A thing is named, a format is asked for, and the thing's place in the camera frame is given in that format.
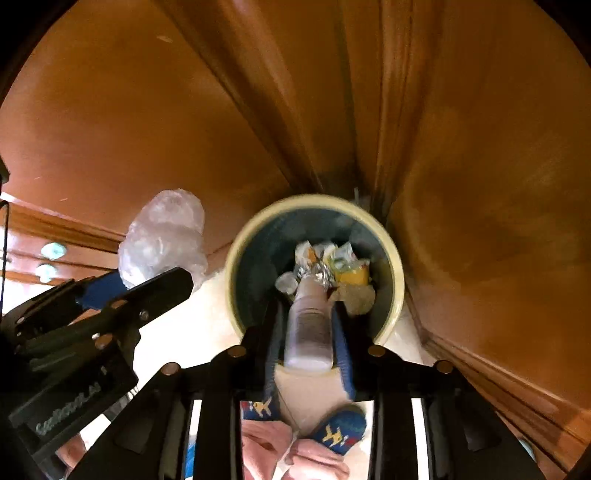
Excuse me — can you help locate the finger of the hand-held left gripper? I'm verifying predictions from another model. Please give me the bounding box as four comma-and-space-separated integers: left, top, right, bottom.
18, 267, 195, 370
2, 270, 134, 333

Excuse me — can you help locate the clear plastic wrap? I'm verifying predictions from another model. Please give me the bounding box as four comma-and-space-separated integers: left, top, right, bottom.
117, 188, 209, 292

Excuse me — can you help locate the person's left blue slipper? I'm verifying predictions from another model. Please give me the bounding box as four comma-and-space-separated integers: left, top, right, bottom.
240, 398, 282, 422

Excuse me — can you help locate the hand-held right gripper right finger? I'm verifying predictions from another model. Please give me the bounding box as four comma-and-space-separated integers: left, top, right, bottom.
330, 295, 548, 480

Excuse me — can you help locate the white plastic bottle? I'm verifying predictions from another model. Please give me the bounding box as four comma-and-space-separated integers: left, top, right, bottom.
283, 276, 335, 374

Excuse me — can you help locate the aluminium foil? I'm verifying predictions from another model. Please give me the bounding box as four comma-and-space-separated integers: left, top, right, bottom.
298, 264, 332, 286

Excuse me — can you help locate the cream round waste bin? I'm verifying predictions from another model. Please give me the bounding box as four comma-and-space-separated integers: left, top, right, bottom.
225, 194, 407, 365

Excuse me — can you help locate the yellow packet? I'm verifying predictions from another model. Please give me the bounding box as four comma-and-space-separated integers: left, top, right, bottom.
336, 261, 371, 288

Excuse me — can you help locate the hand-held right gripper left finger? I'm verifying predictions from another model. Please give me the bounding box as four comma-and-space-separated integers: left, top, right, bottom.
67, 295, 286, 480

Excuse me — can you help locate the person's left hand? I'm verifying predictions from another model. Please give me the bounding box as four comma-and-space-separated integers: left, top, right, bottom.
55, 431, 90, 469

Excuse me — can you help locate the white yellow wrapper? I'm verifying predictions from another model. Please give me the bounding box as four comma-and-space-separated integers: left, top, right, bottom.
295, 240, 325, 267

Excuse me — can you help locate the red green snack wrapper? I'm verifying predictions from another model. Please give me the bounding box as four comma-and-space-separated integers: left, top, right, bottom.
330, 242, 359, 271

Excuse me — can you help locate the wooden base cabinet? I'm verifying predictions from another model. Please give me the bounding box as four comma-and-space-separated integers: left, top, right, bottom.
0, 0, 591, 480

